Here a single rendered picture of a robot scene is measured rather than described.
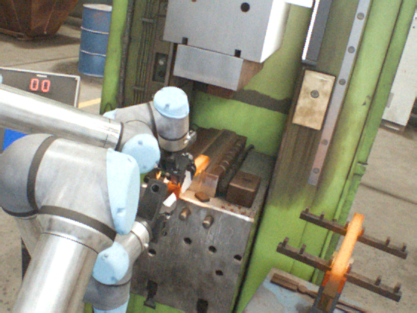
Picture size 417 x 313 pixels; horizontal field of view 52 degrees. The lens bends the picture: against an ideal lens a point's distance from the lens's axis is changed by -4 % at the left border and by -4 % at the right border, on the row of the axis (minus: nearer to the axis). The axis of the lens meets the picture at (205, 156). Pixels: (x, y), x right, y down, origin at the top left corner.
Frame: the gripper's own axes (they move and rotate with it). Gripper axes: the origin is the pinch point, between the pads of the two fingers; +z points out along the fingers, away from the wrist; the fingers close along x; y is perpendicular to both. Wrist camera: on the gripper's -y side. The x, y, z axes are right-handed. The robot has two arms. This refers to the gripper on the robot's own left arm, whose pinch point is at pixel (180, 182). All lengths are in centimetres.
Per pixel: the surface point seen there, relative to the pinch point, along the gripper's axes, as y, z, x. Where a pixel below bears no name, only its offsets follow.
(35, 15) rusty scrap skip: -406, 289, -431
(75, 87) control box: -16.4, -8.9, -42.3
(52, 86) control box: -13, -10, -49
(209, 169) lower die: -14.4, 10.3, 3.8
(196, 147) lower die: -26.9, 17.5, -5.6
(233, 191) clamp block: -10.0, 12.0, 13.4
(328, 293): 26, -16, 44
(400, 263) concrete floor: -99, 172, 117
